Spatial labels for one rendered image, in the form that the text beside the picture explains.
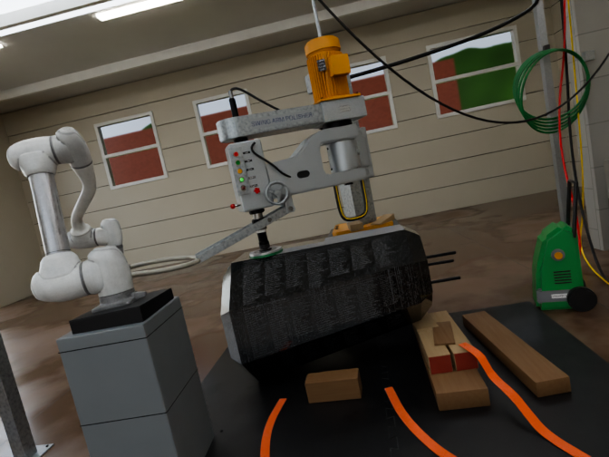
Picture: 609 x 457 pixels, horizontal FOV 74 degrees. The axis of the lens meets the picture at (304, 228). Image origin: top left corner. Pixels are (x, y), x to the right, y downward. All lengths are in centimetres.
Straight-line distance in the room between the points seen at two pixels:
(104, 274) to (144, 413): 62
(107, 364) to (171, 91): 794
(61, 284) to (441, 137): 788
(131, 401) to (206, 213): 737
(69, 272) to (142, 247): 779
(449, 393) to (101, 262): 173
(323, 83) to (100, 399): 213
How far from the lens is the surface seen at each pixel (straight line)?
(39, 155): 220
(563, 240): 323
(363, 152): 333
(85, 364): 204
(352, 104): 275
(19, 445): 307
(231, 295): 250
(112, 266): 201
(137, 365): 193
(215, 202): 906
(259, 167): 252
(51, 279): 207
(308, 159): 261
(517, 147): 947
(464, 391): 223
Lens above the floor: 125
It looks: 7 degrees down
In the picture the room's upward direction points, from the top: 12 degrees counter-clockwise
